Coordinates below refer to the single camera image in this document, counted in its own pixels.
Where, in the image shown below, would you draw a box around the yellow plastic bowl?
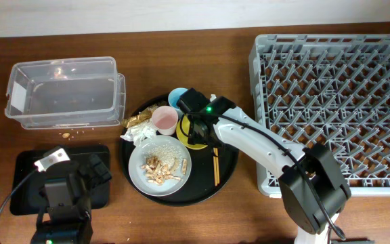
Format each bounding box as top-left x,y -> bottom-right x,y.
176,116 -> 207,150

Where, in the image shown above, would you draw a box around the wooden chopstick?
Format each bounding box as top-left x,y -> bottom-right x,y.
214,148 -> 220,186
213,148 -> 219,186

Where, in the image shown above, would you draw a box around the pink plastic cup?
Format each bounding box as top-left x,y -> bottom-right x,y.
152,106 -> 179,136

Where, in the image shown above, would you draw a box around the blue plastic cup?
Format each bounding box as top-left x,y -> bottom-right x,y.
168,87 -> 188,118

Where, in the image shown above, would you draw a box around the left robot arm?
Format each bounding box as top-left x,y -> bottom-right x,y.
30,154 -> 112,244

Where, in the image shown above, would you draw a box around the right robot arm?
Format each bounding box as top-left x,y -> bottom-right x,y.
177,88 -> 351,243

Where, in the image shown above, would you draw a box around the grey dishwasher rack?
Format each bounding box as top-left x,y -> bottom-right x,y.
248,34 -> 390,197

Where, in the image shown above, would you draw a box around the round black serving tray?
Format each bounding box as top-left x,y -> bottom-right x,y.
118,93 -> 240,207

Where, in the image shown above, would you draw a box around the food scraps on plate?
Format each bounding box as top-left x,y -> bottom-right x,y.
140,144 -> 188,186

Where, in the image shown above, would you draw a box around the grey plate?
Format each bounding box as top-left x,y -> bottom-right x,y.
128,135 -> 192,197

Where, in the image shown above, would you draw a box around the crumpled white tissue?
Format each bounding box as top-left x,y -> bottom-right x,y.
120,120 -> 157,146

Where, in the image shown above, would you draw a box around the gold foil wrapper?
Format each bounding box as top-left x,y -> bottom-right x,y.
121,104 -> 160,128

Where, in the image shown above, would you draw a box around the black rectangular tray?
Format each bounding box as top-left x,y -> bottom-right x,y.
9,145 -> 111,216

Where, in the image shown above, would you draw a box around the clear plastic storage bin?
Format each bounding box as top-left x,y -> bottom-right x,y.
5,56 -> 126,129

